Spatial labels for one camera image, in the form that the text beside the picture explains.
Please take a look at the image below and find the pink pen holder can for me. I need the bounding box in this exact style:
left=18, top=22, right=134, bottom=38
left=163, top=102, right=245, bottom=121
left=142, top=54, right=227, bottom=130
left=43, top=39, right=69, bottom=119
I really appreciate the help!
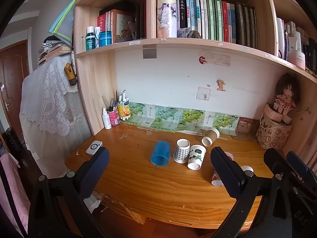
left=107, top=108, right=121, bottom=127

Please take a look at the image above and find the grape print paper strip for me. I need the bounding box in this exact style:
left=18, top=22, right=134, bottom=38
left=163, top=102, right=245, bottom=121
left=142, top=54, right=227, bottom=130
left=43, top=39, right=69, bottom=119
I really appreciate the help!
left=127, top=101, right=240, bottom=132

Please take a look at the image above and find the wooden bookshelf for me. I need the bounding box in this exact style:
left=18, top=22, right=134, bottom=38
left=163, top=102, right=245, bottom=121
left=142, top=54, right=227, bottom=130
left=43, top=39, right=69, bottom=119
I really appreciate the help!
left=74, top=0, right=317, bottom=158

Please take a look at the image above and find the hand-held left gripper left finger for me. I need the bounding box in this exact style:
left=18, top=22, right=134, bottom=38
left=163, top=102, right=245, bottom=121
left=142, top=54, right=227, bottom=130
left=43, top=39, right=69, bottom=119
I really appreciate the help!
left=27, top=147, right=111, bottom=238

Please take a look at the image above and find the white spray bottle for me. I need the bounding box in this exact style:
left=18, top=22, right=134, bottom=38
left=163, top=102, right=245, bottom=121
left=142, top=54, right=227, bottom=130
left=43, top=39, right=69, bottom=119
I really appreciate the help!
left=102, top=107, right=113, bottom=130

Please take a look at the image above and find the green edged mesh pouch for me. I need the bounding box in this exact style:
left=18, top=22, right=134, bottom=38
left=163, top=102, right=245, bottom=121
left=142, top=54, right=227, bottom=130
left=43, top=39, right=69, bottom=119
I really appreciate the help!
left=49, top=0, right=77, bottom=44

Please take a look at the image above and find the red print paper cup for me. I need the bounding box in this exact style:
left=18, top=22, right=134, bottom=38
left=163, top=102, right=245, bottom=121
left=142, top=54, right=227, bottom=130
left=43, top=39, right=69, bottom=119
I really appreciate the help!
left=211, top=169, right=225, bottom=186

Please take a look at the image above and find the grey checkered paper cup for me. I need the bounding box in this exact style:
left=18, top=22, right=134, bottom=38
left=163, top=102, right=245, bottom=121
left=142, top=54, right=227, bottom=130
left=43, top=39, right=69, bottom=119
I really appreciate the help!
left=173, top=138, right=191, bottom=164

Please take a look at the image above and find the white square device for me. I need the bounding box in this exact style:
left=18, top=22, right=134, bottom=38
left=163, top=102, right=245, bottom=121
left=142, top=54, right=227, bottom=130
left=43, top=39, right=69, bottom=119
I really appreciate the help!
left=85, top=140, right=103, bottom=156

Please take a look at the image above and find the white box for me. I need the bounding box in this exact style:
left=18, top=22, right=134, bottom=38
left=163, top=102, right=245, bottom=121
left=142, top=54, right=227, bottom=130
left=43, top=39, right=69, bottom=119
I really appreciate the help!
left=287, top=49, right=307, bottom=70

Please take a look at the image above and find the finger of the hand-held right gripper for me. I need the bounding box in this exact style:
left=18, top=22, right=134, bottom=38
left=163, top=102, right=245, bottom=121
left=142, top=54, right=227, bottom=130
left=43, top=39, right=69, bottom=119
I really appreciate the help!
left=286, top=151, right=317, bottom=194
left=263, top=148, right=289, bottom=177

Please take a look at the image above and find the yellow pen holder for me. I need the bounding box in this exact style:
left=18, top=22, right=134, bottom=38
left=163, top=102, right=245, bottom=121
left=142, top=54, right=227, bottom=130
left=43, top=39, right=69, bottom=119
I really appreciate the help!
left=117, top=102, right=131, bottom=122

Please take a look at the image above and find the teal jar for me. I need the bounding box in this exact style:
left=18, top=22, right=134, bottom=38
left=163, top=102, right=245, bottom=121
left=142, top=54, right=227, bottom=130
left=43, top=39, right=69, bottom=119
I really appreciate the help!
left=98, top=31, right=113, bottom=47

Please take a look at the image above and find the pink clear pouch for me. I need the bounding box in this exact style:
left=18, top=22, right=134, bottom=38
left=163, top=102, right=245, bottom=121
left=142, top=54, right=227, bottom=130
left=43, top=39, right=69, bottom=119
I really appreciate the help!
left=236, top=117, right=256, bottom=136

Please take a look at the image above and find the printed round basket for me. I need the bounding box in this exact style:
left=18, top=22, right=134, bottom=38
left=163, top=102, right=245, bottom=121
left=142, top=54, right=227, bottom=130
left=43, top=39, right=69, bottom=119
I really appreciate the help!
left=256, top=104, right=293, bottom=151

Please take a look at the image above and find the brown paper cup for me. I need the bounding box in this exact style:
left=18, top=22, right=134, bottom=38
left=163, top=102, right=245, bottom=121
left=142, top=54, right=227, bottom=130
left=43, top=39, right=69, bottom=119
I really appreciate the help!
left=201, top=127, right=220, bottom=146

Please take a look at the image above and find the grey tape patch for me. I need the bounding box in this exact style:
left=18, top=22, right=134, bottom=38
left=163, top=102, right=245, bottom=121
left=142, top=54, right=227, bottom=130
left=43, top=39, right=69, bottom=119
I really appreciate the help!
left=143, top=48, right=157, bottom=60

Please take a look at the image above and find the white plant print paper cup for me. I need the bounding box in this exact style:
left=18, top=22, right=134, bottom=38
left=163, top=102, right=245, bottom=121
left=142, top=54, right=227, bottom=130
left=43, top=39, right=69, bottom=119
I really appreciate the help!
left=187, top=145, right=207, bottom=171

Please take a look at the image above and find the row of red dark books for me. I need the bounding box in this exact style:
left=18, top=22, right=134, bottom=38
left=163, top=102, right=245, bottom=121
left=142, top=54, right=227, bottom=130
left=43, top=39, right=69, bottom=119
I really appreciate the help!
left=97, top=1, right=147, bottom=44

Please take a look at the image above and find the row of green white books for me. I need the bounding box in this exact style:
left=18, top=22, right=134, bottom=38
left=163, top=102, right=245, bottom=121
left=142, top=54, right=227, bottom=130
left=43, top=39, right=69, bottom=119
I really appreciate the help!
left=162, top=0, right=258, bottom=49

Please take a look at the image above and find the rag doll brown hair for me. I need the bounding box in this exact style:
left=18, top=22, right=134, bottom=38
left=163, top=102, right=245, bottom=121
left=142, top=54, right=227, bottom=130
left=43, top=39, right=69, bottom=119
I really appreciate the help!
left=273, top=73, right=302, bottom=124

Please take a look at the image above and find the stack of books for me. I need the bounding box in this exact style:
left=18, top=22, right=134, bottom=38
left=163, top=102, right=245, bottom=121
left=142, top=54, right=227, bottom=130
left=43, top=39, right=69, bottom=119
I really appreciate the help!
left=37, top=36, right=73, bottom=66

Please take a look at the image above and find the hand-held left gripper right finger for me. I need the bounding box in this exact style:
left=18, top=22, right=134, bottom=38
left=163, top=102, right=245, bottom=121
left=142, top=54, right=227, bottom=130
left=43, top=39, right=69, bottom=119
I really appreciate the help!
left=210, top=147, right=290, bottom=238

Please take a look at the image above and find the brown wooden door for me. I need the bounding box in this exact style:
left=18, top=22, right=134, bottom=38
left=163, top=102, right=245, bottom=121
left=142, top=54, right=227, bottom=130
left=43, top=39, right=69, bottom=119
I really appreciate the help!
left=0, top=39, right=31, bottom=135

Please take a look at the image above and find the teal bottle white cap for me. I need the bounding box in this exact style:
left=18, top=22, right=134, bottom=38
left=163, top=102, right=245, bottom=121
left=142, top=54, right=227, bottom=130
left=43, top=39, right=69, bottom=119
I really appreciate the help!
left=86, top=26, right=96, bottom=51

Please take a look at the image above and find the blue plastic cup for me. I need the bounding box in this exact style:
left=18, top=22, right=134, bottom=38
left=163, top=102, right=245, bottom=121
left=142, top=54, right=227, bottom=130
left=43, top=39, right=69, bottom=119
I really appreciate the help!
left=151, top=140, right=171, bottom=166

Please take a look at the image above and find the white floral print tube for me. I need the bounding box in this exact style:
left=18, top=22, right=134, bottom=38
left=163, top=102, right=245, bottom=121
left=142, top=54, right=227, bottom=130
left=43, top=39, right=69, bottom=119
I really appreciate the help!
left=157, top=0, right=178, bottom=38

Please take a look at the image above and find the pink sticky note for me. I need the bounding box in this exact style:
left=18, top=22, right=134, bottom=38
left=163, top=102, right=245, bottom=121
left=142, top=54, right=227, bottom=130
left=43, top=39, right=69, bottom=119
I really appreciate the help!
left=197, top=86, right=211, bottom=102

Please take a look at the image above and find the pink cloth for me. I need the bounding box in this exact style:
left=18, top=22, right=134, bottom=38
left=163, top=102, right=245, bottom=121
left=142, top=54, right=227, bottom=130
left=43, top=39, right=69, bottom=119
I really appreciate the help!
left=0, top=152, right=31, bottom=237

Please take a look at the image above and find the white lace cloth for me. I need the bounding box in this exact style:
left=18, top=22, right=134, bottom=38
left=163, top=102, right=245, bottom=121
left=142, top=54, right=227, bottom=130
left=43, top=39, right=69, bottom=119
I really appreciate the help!
left=19, top=56, right=86, bottom=152

